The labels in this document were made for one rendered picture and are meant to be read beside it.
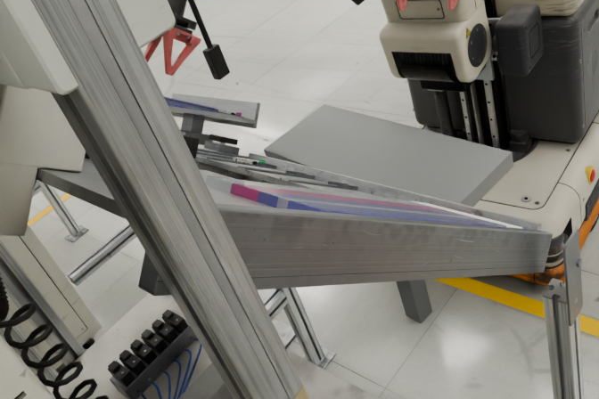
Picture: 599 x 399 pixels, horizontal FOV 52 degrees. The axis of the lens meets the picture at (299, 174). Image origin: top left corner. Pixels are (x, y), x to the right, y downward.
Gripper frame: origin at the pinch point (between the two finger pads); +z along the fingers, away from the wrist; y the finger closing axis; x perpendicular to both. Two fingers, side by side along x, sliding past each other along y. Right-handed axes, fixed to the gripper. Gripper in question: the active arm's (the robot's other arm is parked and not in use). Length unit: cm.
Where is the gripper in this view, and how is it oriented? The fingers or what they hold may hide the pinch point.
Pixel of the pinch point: (154, 68)
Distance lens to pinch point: 109.9
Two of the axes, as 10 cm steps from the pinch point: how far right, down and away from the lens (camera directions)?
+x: 6.6, 1.4, 7.4
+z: -2.3, 9.7, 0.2
